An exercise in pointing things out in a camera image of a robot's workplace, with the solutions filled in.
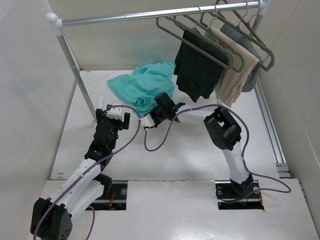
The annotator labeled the grey hanging garment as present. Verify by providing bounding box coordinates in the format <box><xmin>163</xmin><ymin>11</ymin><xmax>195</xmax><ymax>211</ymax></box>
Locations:
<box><xmin>220</xmin><ymin>24</ymin><xmax>262</xmax><ymax>92</ymax></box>

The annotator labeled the beige hanging garment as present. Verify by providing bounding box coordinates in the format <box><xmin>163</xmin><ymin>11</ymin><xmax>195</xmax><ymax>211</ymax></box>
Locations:
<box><xmin>204</xmin><ymin>24</ymin><xmax>261</xmax><ymax>107</ymax></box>

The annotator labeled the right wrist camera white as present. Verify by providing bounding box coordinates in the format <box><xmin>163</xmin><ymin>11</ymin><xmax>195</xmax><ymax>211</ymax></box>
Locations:
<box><xmin>140</xmin><ymin>114</ymin><xmax>155</xmax><ymax>129</ymax></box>

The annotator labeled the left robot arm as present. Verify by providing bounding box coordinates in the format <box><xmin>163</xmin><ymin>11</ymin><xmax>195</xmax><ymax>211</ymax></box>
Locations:
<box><xmin>30</xmin><ymin>103</ymin><xmax>130</xmax><ymax>240</ymax></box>

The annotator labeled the teal t shirt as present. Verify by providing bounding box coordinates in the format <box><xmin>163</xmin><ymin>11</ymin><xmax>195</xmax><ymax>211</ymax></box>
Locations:
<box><xmin>107</xmin><ymin>62</ymin><xmax>175</xmax><ymax>116</ymax></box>

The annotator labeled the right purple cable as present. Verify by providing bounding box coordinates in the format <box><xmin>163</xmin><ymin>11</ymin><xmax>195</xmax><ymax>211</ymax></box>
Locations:
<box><xmin>144</xmin><ymin>104</ymin><xmax>292</xmax><ymax>195</ymax></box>

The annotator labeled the aluminium rail right side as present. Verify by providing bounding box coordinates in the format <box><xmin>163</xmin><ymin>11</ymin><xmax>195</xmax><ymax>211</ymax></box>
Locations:
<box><xmin>254</xmin><ymin>78</ymin><xmax>292</xmax><ymax>179</ymax></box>

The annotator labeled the grey hanger with black garment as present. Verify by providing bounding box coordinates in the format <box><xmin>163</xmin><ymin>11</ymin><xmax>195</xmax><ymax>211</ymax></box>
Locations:
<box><xmin>156</xmin><ymin>6</ymin><xmax>246</xmax><ymax>73</ymax></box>

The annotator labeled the black hanging garment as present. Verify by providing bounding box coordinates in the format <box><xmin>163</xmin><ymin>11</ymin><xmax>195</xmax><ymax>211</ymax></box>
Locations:
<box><xmin>173</xmin><ymin>43</ymin><xmax>225</xmax><ymax>102</ymax></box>

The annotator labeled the silver clothes rack frame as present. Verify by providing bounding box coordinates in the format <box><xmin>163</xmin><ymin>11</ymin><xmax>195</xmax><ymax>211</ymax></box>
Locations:
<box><xmin>46</xmin><ymin>0</ymin><xmax>270</xmax><ymax>120</ymax></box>

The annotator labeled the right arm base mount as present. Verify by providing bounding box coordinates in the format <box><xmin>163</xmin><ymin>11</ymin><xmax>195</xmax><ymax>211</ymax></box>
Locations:
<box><xmin>215</xmin><ymin>174</ymin><xmax>265</xmax><ymax>210</ymax></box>

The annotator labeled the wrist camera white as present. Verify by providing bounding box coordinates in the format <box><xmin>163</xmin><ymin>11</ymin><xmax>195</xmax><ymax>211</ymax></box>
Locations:
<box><xmin>105</xmin><ymin>103</ymin><xmax>124</xmax><ymax>121</ymax></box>
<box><xmin>140</xmin><ymin>114</ymin><xmax>155</xmax><ymax>129</ymax></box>

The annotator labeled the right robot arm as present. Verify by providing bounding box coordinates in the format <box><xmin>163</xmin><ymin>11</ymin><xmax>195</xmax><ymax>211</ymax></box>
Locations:
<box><xmin>141</xmin><ymin>92</ymin><xmax>254</xmax><ymax>203</ymax></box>

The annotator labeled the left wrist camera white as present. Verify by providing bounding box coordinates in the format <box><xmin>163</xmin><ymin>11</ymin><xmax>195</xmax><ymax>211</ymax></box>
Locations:
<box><xmin>105</xmin><ymin>103</ymin><xmax>124</xmax><ymax>121</ymax></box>

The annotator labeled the purple cable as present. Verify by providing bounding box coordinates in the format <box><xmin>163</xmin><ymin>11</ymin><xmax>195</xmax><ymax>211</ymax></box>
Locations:
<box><xmin>144</xmin><ymin>104</ymin><xmax>292</xmax><ymax>195</ymax></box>
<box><xmin>32</xmin><ymin>104</ymin><xmax>141</xmax><ymax>240</ymax></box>

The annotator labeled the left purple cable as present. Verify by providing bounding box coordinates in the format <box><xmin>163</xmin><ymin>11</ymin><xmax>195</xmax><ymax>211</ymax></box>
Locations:
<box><xmin>32</xmin><ymin>104</ymin><xmax>141</xmax><ymax>240</ymax></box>

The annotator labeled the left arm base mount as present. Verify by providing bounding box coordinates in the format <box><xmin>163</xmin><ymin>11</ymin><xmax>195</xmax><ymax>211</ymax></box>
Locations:
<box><xmin>90</xmin><ymin>180</ymin><xmax>128</xmax><ymax>211</ymax></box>

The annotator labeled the grey hanger with beige garment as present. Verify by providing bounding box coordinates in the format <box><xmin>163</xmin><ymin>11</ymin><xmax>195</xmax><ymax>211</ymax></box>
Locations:
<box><xmin>201</xmin><ymin>3</ymin><xmax>261</xmax><ymax>73</ymax></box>

